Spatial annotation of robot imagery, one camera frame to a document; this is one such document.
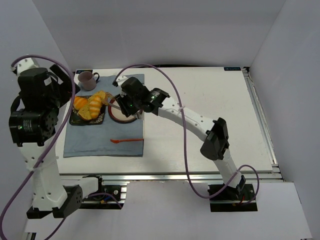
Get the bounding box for metal tongs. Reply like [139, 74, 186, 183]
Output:
[106, 92, 142, 123]

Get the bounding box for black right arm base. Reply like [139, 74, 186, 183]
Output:
[209, 183, 258, 213]

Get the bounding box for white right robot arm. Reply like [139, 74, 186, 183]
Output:
[112, 76, 246, 200]

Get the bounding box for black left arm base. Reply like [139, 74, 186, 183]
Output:
[80, 175, 127, 210]

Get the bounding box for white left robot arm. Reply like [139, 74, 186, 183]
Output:
[8, 54, 99, 219]

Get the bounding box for round orange bread roll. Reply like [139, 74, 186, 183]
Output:
[73, 96, 88, 111]

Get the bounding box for orange striped bread roll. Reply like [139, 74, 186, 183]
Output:
[88, 95, 103, 119]

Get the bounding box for purple mug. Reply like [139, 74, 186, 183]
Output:
[77, 71, 100, 91]

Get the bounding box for red rimmed round plate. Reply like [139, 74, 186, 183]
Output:
[107, 97, 141, 124]

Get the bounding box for black patterned square tray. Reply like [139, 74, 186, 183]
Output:
[69, 95, 106, 126]

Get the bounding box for blue cloth placemat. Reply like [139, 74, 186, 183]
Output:
[62, 73, 145, 158]

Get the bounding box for aluminium table frame rail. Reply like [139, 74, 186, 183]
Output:
[60, 174, 222, 181]

